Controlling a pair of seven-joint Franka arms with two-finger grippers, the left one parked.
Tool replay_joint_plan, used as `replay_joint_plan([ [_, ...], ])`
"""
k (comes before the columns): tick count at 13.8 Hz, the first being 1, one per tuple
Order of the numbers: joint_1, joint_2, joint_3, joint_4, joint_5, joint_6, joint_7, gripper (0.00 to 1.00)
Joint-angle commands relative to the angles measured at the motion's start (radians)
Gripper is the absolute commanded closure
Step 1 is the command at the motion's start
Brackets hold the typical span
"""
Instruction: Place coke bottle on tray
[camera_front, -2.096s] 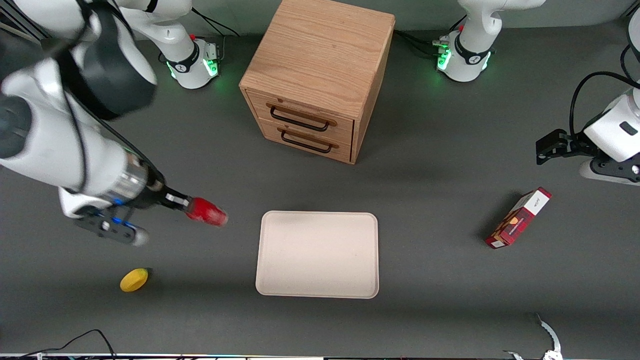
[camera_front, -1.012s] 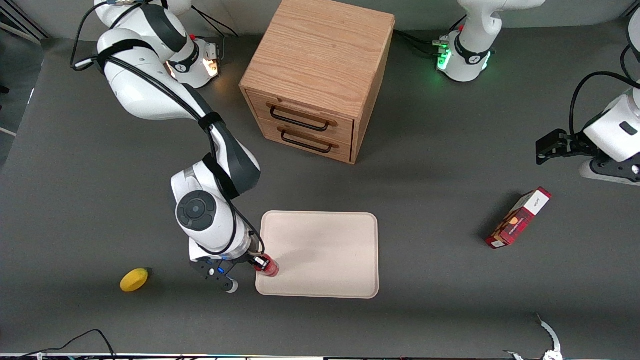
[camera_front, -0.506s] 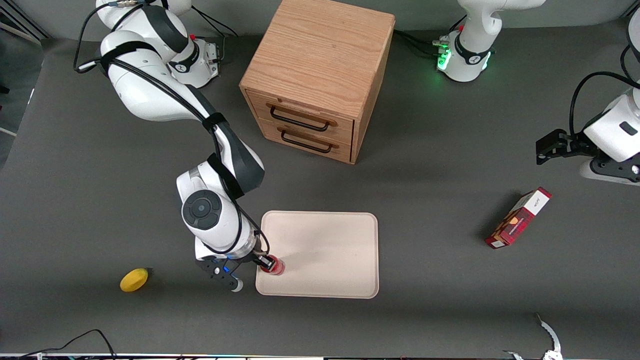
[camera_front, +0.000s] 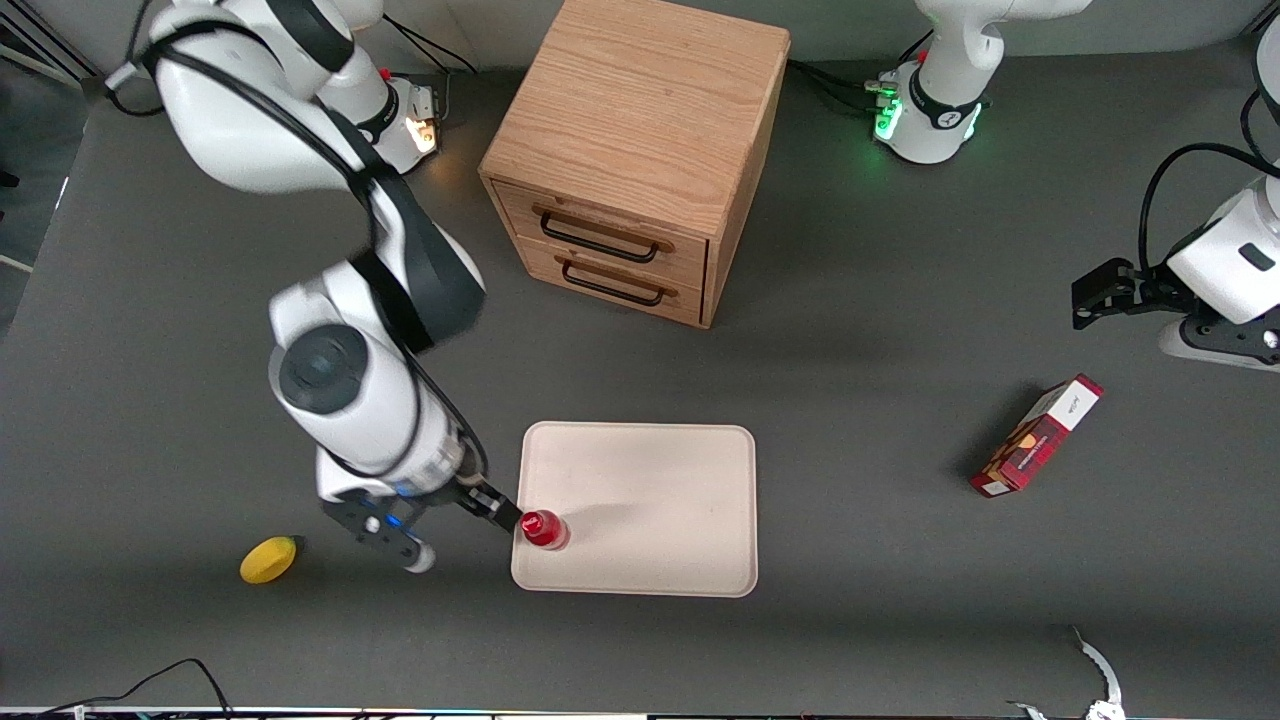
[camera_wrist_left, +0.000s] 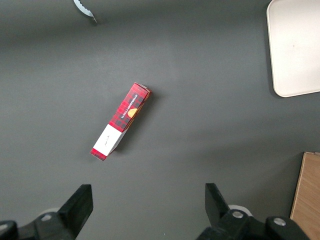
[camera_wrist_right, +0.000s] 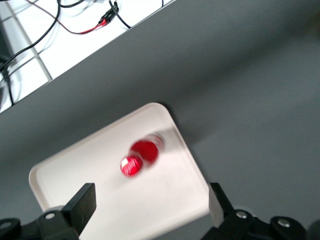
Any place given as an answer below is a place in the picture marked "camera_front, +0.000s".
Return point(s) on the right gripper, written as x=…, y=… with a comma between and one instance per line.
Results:
x=474, y=497

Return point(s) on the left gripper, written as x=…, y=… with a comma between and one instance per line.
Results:
x=1147, y=284

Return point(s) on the red coke bottle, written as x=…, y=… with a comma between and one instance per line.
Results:
x=545, y=530

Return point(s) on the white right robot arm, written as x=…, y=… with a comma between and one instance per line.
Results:
x=350, y=380

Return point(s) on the beige plastic tray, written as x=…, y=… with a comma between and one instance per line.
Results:
x=650, y=500

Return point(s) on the red and white carton box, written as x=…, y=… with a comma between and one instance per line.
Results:
x=1035, y=440

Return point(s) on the yellow lemon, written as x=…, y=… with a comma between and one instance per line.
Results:
x=268, y=560

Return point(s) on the wooden drawer front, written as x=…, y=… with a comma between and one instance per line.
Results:
x=610, y=280
x=600, y=228

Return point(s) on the white curved plastic piece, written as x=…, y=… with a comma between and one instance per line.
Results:
x=1102, y=675

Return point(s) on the wooden drawer cabinet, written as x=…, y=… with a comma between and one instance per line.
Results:
x=640, y=110

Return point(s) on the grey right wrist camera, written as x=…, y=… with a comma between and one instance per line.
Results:
x=375, y=525

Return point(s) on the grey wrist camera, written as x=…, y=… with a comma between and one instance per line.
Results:
x=1215, y=345
x=375, y=525

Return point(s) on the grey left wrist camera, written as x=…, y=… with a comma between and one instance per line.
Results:
x=1215, y=345

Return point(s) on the black metal frame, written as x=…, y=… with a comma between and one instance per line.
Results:
x=35, y=45

